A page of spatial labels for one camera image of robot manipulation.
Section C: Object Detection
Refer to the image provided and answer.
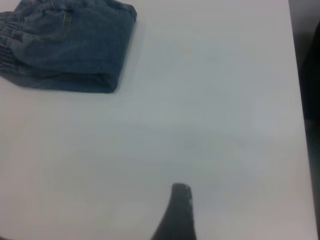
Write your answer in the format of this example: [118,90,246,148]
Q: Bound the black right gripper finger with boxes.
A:
[149,182,198,240]

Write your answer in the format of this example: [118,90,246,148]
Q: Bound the blue denim shorts basketball print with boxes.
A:
[0,0,138,95]

